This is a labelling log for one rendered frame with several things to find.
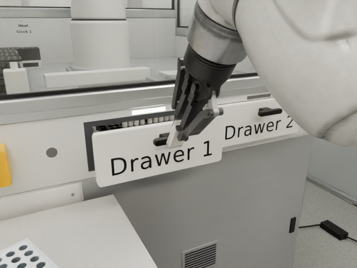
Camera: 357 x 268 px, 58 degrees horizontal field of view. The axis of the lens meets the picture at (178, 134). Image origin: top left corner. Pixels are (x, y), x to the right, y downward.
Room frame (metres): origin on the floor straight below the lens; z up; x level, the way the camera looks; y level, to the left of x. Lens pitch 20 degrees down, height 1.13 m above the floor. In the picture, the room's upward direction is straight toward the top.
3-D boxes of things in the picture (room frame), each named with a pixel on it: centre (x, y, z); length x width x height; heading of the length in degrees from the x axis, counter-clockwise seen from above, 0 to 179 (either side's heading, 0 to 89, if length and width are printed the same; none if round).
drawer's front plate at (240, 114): (0.83, -0.22, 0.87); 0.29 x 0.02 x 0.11; 117
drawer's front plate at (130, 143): (0.63, 0.03, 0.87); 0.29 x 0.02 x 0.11; 117
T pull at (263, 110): (0.81, -0.23, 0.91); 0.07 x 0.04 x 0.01; 117
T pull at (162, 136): (0.61, 0.02, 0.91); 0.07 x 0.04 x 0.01; 117
